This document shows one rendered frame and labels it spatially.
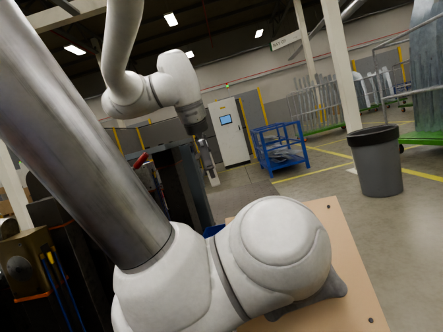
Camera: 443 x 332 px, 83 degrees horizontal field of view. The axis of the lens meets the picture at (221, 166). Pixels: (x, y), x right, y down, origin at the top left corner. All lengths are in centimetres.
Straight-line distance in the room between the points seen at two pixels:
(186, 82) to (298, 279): 58
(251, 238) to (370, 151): 274
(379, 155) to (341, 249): 247
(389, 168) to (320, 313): 262
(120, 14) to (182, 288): 46
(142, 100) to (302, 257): 58
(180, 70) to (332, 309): 68
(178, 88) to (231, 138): 666
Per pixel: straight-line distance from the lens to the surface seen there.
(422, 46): 495
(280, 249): 36
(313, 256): 38
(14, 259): 62
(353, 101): 417
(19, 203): 519
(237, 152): 741
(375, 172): 312
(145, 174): 110
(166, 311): 42
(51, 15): 483
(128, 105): 75
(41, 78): 34
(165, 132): 846
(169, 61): 76
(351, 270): 64
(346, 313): 63
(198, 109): 77
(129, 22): 55
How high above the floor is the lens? 116
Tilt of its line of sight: 8 degrees down
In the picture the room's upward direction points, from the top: 16 degrees counter-clockwise
